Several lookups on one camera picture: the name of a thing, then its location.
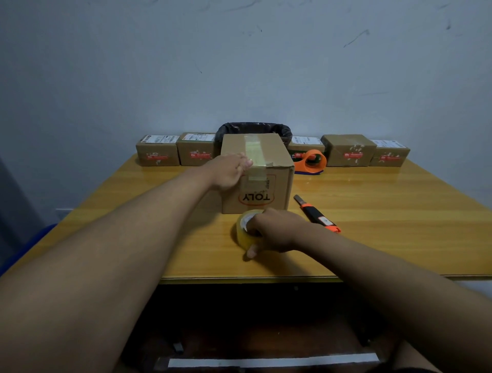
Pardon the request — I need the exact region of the small unlabelled cardboard box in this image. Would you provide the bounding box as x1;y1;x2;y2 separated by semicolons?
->
321;134;377;168

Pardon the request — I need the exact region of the person's right hand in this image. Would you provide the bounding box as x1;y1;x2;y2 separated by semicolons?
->
246;209;310;259

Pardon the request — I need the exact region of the person's left forearm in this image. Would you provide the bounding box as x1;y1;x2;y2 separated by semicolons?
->
0;165;216;373

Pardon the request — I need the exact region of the orange black utility knife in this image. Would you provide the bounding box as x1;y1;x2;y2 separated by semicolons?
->
294;194;342;234

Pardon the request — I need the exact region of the large taped cardboard box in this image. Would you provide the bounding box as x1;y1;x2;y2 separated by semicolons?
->
221;133;295;215

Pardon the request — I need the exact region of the person's left hand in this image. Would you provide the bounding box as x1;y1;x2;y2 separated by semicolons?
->
204;153;254;192

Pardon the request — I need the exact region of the clear packing tape roll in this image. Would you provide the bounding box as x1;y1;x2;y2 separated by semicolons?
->
235;210;266;251

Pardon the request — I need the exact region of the orange tape dispenser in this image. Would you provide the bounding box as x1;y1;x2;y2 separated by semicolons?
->
292;149;327;176

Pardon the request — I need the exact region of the person's right forearm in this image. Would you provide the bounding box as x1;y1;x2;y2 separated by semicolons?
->
296;226;492;373

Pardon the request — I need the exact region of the bin with black bag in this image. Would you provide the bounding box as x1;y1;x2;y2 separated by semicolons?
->
214;122;293;149

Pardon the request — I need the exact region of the small labelled cardboard box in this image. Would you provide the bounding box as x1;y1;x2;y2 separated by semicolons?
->
135;134;181;167
176;132;217;167
287;136;326;155
369;139;411;168

